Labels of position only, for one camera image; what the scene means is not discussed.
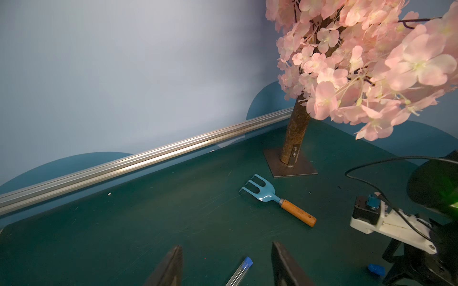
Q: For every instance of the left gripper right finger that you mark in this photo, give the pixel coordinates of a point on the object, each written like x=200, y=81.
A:
x=286, y=270

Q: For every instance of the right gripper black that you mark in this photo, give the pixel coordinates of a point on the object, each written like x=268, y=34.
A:
x=440, y=269

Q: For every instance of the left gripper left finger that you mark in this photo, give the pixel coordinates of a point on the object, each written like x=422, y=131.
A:
x=169, y=271

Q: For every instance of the blue stopper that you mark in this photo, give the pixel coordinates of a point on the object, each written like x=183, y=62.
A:
x=247, y=263
x=376, y=269

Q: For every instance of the clear test tube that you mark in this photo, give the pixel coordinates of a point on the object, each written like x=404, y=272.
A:
x=237, y=277

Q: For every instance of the pink cherry blossom tree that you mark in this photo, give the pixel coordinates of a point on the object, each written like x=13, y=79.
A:
x=358, y=63

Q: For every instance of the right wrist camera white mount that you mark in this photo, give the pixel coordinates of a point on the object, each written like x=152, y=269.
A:
x=370, y=214

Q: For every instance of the blue garden fork wooden handle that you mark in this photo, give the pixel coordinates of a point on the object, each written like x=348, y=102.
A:
x=264, y=191

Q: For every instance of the back aluminium frame bar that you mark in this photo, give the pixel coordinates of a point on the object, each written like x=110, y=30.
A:
x=38, y=193

